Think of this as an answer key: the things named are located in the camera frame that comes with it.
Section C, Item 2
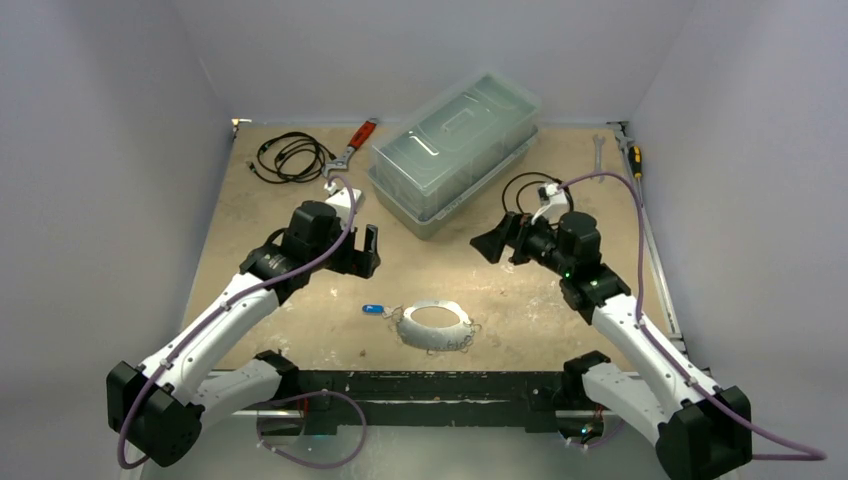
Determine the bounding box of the blue key tag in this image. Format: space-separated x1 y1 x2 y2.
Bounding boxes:
362 304 385 315

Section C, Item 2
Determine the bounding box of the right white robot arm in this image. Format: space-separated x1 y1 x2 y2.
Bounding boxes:
470 212 753 479

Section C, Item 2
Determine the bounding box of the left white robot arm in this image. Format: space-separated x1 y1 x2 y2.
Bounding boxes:
106 216 380 471

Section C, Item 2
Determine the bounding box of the clear plastic storage box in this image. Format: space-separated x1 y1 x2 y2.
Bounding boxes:
367 73 541 240

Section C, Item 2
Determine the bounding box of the silver open-end spanner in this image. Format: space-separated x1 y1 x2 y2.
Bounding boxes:
593 134 605 184

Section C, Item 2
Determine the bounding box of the yellow black screwdriver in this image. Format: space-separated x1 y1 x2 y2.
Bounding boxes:
628 145 643 180

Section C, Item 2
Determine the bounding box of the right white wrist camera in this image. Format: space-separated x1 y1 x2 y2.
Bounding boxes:
531 183 571 224

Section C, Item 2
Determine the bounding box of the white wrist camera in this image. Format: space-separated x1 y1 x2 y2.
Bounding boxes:
531 183 571 224
324 183 364 222

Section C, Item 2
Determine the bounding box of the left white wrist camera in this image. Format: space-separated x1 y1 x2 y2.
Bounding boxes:
324 183 364 222

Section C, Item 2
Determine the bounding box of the coiled black cable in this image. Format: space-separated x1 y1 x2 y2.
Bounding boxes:
501 172 551 220

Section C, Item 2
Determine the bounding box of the tangled black cable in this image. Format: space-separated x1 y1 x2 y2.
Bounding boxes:
247 131 337 185

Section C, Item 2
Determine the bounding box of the red handled adjustable wrench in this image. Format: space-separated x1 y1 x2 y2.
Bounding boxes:
322 118 379 178

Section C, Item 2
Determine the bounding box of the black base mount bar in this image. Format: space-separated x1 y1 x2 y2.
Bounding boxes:
257 370 595 435

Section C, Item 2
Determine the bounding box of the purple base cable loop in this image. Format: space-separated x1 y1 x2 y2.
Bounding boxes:
256 390 368 471

